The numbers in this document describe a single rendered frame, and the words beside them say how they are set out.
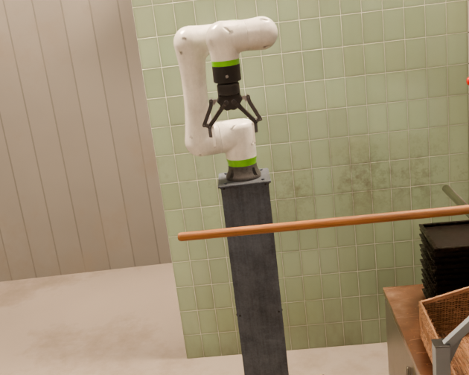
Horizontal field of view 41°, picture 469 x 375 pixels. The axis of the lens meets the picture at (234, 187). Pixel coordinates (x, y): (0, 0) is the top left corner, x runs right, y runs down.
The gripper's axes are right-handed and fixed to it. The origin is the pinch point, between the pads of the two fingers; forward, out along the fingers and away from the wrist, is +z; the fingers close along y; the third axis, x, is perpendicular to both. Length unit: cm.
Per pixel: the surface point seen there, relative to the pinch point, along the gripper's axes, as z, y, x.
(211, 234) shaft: 26.7, 11.0, 15.5
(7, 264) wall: 142, 193, -250
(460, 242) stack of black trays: 57, -85, -22
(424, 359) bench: 88, -61, 10
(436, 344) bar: 49, -50, 59
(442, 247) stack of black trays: 55, -76, -16
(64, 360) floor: 151, 117, -117
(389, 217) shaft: 26, -47, 20
